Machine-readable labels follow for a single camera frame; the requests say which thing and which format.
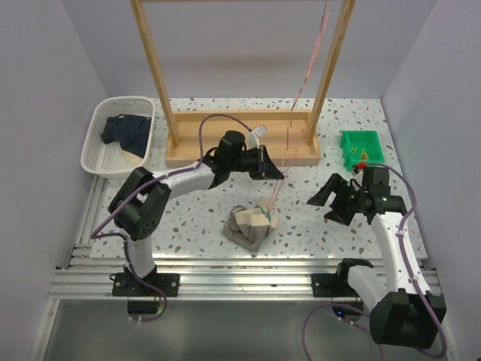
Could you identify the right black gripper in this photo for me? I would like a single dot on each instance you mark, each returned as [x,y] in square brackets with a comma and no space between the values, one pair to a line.
[334,184]

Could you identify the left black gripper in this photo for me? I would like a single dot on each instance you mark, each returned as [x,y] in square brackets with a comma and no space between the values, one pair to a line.
[264,168]

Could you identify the blue clothespin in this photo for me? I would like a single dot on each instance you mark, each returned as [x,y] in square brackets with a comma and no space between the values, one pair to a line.
[266,213]

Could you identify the grey beige underwear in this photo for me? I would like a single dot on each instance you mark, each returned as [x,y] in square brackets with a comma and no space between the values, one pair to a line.
[248,227]

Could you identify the pink wire hanger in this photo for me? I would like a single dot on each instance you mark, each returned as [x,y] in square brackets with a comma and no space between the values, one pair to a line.
[318,43]

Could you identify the navy blue underwear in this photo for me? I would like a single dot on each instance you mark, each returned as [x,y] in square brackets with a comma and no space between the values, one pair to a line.
[131,132]

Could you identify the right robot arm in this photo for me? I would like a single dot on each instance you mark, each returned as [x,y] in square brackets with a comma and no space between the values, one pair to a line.
[402,309]

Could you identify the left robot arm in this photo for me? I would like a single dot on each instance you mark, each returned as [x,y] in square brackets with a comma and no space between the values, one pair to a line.
[138,207]

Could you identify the wooden clothes rack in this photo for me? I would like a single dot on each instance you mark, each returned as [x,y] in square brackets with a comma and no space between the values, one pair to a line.
[190,133]

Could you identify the green plastic bin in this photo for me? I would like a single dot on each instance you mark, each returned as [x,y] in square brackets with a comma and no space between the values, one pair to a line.
[367,140]

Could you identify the white plastic basket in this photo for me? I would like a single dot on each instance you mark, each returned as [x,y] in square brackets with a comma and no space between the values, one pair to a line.
[105,160]

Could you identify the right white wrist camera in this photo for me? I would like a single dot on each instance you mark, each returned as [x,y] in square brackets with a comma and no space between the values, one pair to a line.
[358,169]

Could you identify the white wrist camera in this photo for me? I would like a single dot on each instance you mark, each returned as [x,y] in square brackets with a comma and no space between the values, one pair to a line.
[254,137]
[358,169]

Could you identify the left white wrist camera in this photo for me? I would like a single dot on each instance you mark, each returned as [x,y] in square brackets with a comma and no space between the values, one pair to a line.
[254,137]

